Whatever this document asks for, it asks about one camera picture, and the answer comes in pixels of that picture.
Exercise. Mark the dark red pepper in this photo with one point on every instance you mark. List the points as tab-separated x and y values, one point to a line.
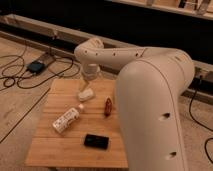
108	107

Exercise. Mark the wooden table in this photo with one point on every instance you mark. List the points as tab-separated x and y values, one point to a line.
51	149

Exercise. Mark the white plastic bottle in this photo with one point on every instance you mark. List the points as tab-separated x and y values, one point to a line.
63	122

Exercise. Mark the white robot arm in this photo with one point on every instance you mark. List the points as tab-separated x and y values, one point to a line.
147	90

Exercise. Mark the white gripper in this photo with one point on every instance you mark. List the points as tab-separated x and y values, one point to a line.
89	72

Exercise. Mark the black rectangular case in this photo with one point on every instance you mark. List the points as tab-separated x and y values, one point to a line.
96	141

